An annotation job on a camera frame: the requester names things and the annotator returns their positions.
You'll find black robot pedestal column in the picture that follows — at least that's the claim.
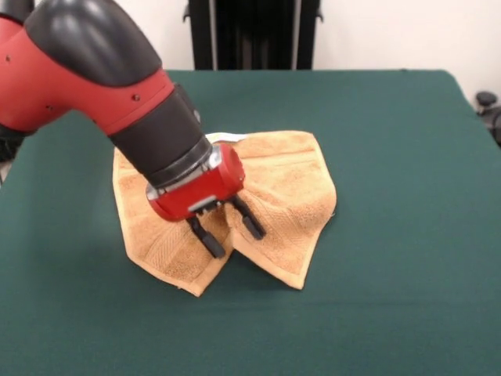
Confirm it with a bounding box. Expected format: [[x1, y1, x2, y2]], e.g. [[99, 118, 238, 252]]
[[182, 0, 326, 71]]

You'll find dark green table cloth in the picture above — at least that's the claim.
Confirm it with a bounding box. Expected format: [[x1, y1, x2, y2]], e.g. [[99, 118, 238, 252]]
[[0, 69, 501, 376]]

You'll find tan terry towel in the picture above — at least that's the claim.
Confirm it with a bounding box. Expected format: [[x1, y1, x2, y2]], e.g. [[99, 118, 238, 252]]
[[112, 130, 338, 298]]

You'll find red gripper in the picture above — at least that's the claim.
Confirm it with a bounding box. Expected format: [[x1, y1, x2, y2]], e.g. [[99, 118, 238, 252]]
[[146, 143, 267, 259]]

